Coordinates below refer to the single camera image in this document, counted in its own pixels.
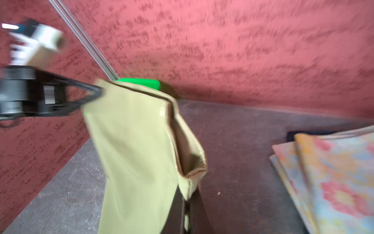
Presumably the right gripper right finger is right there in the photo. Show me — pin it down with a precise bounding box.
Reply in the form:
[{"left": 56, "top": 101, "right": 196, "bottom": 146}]
[{"left": 189, "top": 188, "right": 213, "bottom": 234}]

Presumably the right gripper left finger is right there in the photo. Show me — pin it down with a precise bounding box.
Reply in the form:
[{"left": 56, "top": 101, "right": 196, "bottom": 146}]
[{"left": 161, "top": 186, "right": 186, "bottom": 234}]

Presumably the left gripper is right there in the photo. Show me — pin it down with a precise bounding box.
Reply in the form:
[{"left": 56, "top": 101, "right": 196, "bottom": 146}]
[{"left": 1, "top": 65, "right": 102, "bottom": 120}]

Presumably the olive green skirt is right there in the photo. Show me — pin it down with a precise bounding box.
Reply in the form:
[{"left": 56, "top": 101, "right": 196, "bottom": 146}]
[{"left": 83, "top": 80, "right": 208, "bottom": 234}]

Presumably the blue denim skirt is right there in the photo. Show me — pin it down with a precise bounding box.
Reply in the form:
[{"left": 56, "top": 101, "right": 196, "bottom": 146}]
[{"left": 286, "top": 131, "right": 318, "bottom": 142}]

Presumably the pastel patterned skirt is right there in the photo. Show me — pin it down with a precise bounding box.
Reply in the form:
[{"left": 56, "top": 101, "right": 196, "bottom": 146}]
[{"left": 269, "top": 126, "right": 374, "bottom": 234}]

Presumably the green plastic basket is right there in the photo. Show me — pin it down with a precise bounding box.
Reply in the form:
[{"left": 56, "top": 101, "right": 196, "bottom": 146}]
[{"left": 117, "top": 78, "right": 161, "bottom": 91}]

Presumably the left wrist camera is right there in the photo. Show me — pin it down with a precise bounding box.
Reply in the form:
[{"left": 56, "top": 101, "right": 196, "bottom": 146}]
[{"left": 2, "top": 19, "right": 66, "bottom": 69}]

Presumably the left aluminium corner post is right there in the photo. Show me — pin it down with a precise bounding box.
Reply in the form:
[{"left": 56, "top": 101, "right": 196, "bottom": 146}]
[{"left": 49, "top": 0, "right": 119, "bottom": 81}]

